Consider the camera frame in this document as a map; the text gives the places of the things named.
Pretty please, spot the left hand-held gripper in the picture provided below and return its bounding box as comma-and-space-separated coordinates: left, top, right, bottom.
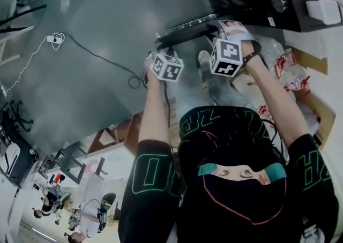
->
144, 48, 185, 83

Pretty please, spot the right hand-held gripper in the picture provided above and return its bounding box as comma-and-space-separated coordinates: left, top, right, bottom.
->
209, 19, 244, 78

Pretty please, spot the person's right forearm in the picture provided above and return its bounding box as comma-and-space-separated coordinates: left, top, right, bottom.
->
244, 54, 309, 149

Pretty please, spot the person's left forearm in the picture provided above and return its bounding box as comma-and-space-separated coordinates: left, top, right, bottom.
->
137, 71, 170, 147

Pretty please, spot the person's right hand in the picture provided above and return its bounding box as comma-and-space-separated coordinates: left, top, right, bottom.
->
226, 21, 263, 60

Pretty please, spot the person's right white shoe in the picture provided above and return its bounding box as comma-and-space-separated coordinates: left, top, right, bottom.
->
198, 50, 212, 73

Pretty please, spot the cluster of clear water jugs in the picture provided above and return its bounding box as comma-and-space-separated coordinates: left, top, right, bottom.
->
235, 35, 320, 131

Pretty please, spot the tall white carton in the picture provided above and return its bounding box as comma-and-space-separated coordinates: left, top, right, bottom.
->
282, 28, 323, 58

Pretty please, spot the narrow cardboard box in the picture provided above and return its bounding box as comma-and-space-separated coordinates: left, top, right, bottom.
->
292, 47, 330, 76

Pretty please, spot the brown cardboard box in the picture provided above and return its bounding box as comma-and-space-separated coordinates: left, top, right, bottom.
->
87, 117, 135, 155

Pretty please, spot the white plastic box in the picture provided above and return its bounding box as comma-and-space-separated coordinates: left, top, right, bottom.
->
305, 0, 343, 26

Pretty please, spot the flat cardboard sheet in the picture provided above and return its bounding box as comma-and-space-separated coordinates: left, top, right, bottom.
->
299, 90, 337, 144

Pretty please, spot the white printed board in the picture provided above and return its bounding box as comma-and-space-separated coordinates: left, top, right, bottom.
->
81, 145, 135, 184

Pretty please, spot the white power strip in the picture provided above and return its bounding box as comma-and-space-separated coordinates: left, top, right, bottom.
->
46, 32, 66, 52

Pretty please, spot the black side table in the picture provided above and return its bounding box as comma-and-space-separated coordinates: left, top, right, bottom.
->
54, 142, 87, 186

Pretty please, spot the person's black printed shirt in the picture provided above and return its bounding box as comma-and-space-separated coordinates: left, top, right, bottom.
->
117, 104, 340, 243

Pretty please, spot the black office chair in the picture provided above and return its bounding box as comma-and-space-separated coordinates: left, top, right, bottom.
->
0, 99, 39, 184

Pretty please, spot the grey plastic chair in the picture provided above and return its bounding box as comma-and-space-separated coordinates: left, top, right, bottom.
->
0, 0, 48, 34

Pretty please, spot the black wrist strap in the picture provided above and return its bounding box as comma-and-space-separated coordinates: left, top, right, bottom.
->
242, 51, 263, 64

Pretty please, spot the thick black floor cable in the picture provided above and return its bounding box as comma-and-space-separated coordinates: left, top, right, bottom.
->
61, 32, 148, 90

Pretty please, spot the white power cable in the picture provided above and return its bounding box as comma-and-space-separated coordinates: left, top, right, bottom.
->
0, 37, 49, 96

